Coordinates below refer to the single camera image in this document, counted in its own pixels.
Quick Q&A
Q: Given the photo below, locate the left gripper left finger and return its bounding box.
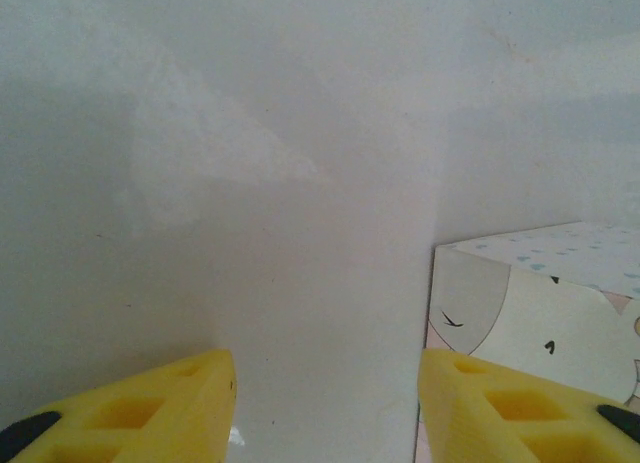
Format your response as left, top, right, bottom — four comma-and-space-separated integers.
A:
0, 348, 239, 463

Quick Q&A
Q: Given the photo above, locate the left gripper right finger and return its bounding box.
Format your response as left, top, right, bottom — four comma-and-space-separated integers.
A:
417, 347, 640, 463

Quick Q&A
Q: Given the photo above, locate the white paper bag with handles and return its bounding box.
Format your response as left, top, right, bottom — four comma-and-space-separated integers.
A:
127, 47, 640, 463

